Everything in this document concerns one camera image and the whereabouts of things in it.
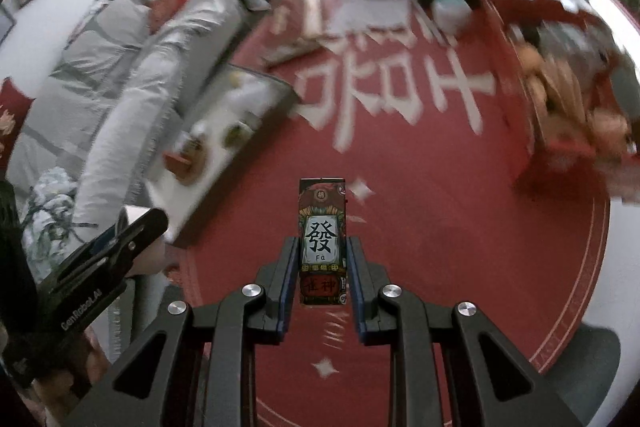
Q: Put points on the red mahjong card box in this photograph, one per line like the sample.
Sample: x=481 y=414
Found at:
x=322 y=234

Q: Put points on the grey covered sofa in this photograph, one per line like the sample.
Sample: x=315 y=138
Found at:
x=89 y=136

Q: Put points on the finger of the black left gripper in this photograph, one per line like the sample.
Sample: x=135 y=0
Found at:
x=102 y=263

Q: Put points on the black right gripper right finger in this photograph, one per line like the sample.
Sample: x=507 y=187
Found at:
x=448 y=365

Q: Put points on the white tape roll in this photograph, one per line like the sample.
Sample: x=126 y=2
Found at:
x=237 y=135

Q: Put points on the white teal lidded jar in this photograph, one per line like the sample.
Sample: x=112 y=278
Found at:
x=451 y=16

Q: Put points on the grey shallow cardboard box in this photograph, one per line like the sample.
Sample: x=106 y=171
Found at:
x=235 y=115

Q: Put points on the tan ring-shaped tray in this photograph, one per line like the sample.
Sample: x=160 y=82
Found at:
x=186 y=158

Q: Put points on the large red flat box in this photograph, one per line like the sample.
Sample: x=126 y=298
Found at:
x=287 y=50

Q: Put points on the red patterned cushion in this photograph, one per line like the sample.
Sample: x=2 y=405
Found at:
x=15 y=106

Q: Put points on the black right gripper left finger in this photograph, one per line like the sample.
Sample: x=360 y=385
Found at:
x=196 y=366

